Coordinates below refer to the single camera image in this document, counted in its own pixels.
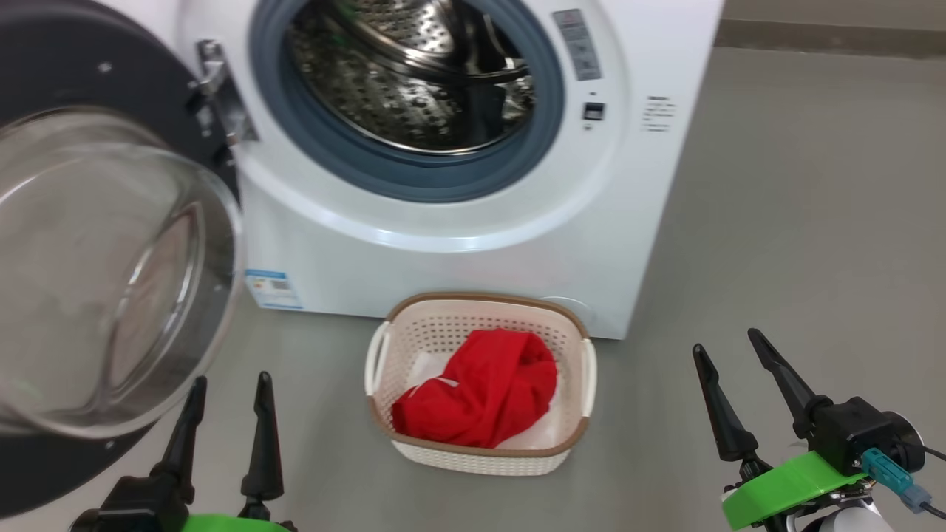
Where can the black door latch slot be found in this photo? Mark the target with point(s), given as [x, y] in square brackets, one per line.
[593, 111]

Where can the metal door hinge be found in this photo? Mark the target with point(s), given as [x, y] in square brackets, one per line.
[222, 89]

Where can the round white filter cover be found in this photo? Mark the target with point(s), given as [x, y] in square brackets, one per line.
[569, 310]

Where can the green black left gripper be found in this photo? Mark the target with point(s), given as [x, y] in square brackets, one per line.
[140, 506]

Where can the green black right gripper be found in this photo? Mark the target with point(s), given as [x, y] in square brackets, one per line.
[842, 436]

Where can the white front-load washing machine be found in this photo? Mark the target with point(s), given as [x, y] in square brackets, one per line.
[443, 251]

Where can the round black glass washer door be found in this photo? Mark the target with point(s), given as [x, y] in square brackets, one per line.
[89, 81]

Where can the blue energy label sticker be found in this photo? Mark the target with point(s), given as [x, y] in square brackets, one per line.
[273, 290]

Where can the red cloth garment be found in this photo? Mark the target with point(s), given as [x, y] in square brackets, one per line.
[480, 391]

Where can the grey warning sticker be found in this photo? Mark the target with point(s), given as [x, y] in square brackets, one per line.
[578, 44]

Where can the cream perforated basket brown rim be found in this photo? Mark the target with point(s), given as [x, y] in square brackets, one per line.
[443, 325]

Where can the printed text label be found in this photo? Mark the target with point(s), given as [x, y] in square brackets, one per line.
[658, 114]

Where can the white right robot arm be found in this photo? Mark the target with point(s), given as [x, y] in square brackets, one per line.
[850, 519]

